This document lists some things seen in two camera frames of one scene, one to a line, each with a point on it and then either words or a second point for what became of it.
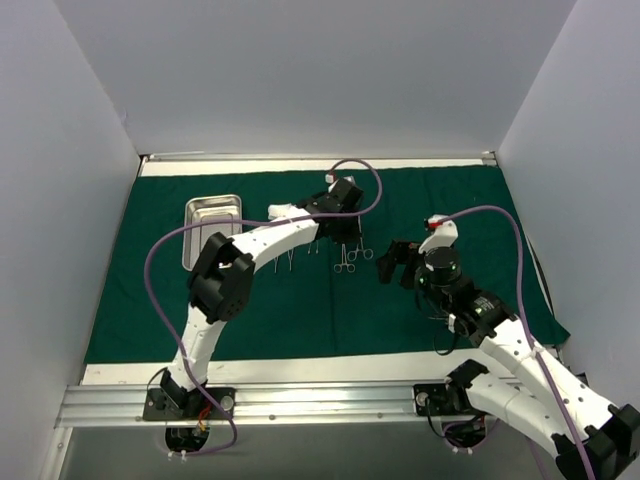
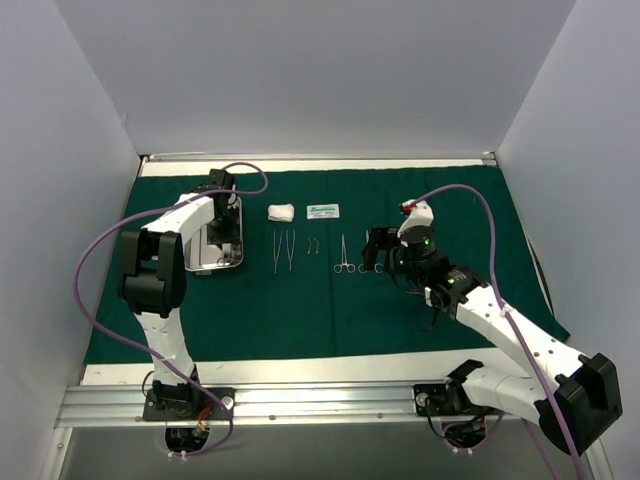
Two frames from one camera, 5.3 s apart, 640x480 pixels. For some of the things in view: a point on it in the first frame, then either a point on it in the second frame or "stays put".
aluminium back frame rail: x=434 y=155 stays put
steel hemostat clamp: x=367 y=253 → x=379 y=239
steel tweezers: x=290 y=258 stays put
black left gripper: x=344 y=230 → x=223 y=231
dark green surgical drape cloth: x=321 y=301 stays put
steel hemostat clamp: x=350 y=266 stays put
